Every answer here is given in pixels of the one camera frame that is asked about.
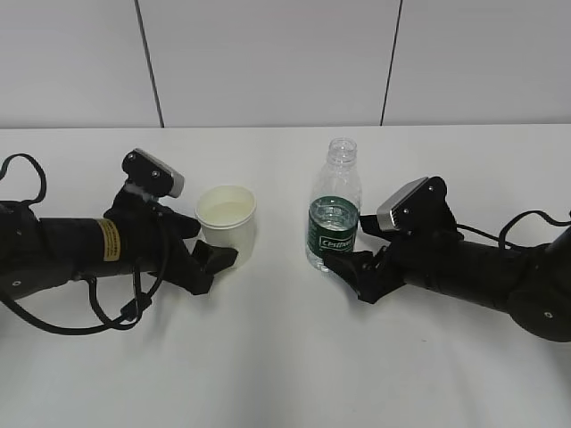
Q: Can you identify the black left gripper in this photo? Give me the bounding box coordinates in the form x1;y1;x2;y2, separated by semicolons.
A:
111;189;238;295

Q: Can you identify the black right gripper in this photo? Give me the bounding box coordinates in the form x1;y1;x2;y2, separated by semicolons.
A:
323;215;428;304

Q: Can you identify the white paper cup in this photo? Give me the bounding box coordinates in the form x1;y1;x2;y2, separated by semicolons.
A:
195;185;257;268

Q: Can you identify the clear green-label water bottle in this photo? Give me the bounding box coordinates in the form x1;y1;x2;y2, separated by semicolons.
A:
305;137;362;272

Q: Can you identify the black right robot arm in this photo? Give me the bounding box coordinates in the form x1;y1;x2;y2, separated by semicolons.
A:
323;215;570;342

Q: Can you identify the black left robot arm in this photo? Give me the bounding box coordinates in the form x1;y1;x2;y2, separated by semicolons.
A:
1;191;238;300

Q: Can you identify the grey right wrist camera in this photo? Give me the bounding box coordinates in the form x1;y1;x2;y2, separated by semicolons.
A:
377;176;456;232

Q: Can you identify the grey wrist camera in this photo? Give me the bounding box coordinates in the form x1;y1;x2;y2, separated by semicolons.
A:
121;148;185;198
377;176;456;232

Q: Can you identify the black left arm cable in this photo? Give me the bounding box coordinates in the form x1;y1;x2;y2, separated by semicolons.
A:
0;153;170;334

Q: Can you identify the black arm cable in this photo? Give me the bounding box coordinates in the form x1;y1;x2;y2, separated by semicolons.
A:
0;153;170;334
454;210;571;251

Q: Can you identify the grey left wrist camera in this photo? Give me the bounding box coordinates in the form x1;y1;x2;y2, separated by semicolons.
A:
121;148;185;198

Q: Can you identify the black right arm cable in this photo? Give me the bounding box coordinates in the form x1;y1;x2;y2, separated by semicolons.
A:
454;210;571;251

